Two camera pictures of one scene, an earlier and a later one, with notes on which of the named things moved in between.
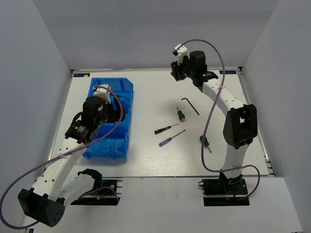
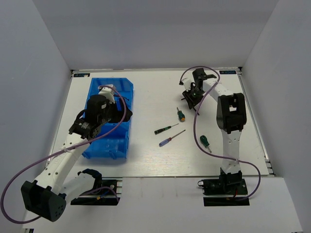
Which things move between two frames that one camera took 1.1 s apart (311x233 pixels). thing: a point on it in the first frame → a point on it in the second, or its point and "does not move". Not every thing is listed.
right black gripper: (175, 69) → (191, 101)
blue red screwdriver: (166, 141) does not move
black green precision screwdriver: (160, 130) does not move
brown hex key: (190, 104) does not move
